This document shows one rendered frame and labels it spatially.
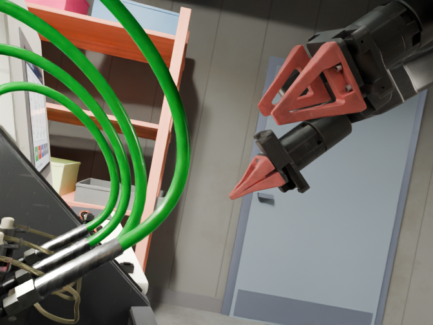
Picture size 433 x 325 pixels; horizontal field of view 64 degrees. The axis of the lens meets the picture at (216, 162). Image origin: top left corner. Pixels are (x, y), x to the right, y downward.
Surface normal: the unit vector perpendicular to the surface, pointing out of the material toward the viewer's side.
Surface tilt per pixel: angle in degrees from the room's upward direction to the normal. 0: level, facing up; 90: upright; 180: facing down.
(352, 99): 119
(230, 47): 90
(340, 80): 105
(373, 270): 90
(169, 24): 90
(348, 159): 90
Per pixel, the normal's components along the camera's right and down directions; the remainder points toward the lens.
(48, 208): 0.37, 0.08
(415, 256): 0.03, 0.02
